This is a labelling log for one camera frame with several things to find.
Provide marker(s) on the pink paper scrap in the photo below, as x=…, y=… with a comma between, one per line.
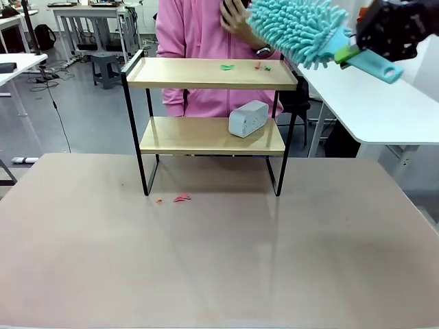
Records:
x=181, y=198

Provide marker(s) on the large white table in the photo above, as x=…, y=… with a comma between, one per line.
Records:
x=360, y=103

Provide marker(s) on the person in pink hoodie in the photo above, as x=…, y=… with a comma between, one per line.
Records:
x=192, y=34

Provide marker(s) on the person left hand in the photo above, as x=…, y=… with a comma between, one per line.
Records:
x=236, y=20

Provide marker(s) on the black box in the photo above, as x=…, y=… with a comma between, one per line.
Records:
x=7, y=66

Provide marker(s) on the red paper scrap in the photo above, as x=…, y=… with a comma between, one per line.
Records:
x=257, y=66

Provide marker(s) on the black frame wooden shelf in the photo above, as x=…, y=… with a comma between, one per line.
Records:
x=205, y=73

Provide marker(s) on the dark wrist watch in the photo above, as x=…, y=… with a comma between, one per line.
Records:
x=263, y=51

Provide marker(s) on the teal microfiber duster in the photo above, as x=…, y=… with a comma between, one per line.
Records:
x=298, y=27

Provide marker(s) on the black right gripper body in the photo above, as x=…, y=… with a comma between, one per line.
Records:
x=391, y=31

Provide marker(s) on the white frame lab desk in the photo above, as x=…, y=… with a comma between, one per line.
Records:
x=89, y=10

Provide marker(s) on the black backpack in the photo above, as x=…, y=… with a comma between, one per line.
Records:
x=44, y=37

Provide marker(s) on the black stand pole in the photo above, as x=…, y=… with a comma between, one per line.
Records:
x=30, y=27

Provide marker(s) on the white power strip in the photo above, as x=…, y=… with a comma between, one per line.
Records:
x=24, y=160

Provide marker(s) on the black office chair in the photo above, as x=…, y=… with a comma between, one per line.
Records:
x=300, y=92

